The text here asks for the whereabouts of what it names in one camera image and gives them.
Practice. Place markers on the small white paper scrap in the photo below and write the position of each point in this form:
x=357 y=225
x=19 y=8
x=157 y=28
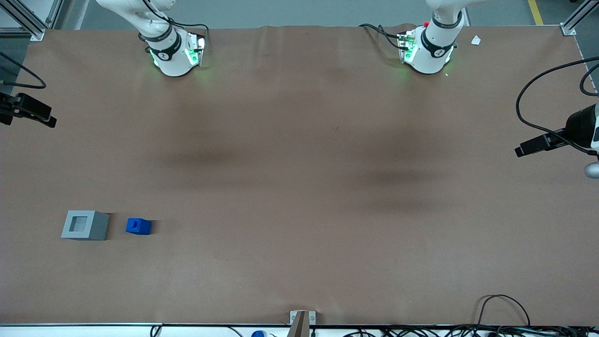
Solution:
x=476 y=40

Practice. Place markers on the aluminium frame profile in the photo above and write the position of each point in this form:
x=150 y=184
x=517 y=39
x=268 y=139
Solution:
x=32 y=25
x=573 y=21

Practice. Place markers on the brown camera post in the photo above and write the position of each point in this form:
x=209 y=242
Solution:
x=299 y=325

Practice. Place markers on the gray square base with recess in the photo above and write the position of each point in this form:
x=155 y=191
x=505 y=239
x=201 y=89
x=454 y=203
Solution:
x=100 y=225

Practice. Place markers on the metal table edge bracket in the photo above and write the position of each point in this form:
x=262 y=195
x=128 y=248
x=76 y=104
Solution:
x=311 y=317

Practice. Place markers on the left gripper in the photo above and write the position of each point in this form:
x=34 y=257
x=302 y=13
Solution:
x=578 y=127

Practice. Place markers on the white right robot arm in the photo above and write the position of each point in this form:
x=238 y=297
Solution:
x=171 y=61

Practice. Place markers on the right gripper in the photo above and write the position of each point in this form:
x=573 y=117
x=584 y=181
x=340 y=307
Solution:
x=10 y=107

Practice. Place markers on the brown table cover sheet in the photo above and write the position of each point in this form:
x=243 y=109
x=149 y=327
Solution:
x=299 y=187

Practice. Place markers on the blue plastic block part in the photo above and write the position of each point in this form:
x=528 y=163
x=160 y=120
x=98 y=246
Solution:
x=138 y=226

